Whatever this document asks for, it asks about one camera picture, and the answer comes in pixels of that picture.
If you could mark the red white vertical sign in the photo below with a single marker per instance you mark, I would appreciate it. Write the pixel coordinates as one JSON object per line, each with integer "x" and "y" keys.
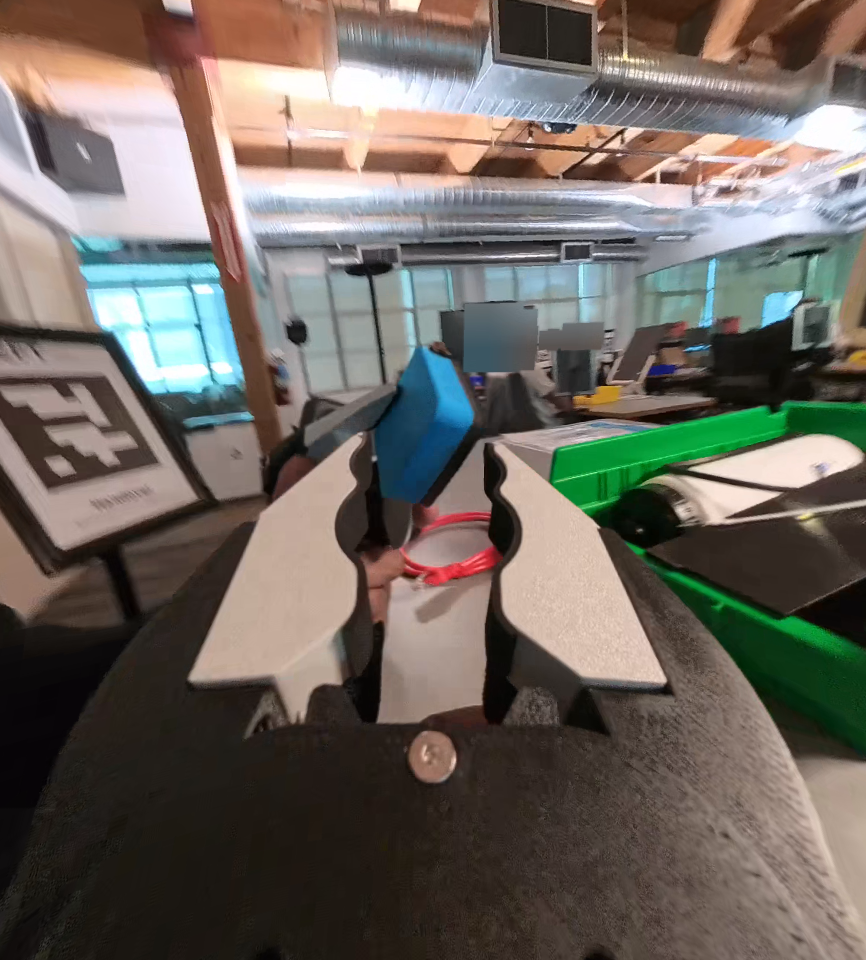
{"x": 224, "y": 240}

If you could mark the black floor lamp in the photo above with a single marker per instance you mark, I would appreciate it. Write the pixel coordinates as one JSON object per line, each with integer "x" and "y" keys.
{"x": 377, "y": 330}

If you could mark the black sign stand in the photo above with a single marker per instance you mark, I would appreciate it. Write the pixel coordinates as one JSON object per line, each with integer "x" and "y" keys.
{"x": 124, "y": 585}

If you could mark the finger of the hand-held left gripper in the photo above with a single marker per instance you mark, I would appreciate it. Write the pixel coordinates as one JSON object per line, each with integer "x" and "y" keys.
{"x": 350, "y": 424}

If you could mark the person's left hand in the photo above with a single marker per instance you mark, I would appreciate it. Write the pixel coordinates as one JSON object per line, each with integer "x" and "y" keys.
{"x": 377, "y": 577}

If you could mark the black sensor on tripod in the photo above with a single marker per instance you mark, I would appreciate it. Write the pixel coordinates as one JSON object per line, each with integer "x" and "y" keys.
{"x": 296, "y": 331}

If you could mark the large silver ventilation duct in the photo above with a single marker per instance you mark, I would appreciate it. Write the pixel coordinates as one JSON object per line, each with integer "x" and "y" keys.
{"x": 478, "y": 206}

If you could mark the white plastic stick tool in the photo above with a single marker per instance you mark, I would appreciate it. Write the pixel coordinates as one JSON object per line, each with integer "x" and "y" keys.
{"x": 808, "y": 514}

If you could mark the black framed marker sign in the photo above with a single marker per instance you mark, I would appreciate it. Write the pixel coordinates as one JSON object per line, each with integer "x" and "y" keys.
{"x": 65, "y": 435}

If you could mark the wooden desk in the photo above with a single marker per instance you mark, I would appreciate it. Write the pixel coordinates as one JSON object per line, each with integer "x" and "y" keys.
{"x": 650, "y": 406}

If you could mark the clear sleeve with papers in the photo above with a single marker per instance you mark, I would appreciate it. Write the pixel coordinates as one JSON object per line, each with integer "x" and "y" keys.
{"x": 590, "y": 433}

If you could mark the slim duct with grilles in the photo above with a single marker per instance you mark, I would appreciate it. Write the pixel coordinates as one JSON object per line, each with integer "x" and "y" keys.
{"x": 478, "y": 253}

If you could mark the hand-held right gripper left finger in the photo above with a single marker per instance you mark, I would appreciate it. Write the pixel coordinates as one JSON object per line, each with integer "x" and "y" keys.
{"x": 283, "y": 592}

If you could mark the green plastic bin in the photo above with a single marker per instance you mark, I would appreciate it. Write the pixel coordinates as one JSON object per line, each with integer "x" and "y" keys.
{"x": 778, "y": 660}

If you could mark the ceiling duct with vent box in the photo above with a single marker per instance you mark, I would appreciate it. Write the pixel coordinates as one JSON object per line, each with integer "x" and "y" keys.
{"x": 665, "y": 82}

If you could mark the wooden support post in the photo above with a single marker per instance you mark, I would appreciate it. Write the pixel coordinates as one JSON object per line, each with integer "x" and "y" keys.
{"x": 230, "y": 300}

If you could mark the white bottle black cap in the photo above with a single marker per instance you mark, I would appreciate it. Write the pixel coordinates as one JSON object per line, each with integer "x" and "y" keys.
{"x": 763, "y": 469}

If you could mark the tilted black board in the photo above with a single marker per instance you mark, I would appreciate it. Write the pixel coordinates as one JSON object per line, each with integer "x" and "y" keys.
{"x": 635, "y": 356}

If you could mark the blue black whiteboard eraser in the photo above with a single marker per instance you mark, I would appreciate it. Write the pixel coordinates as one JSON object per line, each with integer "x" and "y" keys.
{"x": 422, "y": 420}

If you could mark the black flat sheet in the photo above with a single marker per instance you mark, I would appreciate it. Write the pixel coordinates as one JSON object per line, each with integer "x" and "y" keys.
{"x": 793, "y": 555}

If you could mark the black office chair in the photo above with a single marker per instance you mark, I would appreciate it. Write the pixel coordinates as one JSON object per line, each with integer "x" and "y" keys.
{"x": 755, "y": 360}

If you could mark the office chair with grey jacket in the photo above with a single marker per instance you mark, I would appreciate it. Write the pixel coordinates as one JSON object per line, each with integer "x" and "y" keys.
{"x": 512, "y": 405}

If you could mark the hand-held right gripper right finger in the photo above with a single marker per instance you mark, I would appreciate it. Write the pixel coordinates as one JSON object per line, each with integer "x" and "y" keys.
{"x": 575, "y": 600}

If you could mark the red fire extinguisher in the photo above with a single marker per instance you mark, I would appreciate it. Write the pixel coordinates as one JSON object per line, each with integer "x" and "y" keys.
{"x": 280, "y": 375}

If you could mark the yellow plastic bin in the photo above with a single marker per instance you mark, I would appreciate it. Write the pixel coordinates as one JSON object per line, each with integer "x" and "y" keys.
{"x": 598, "y": 394}

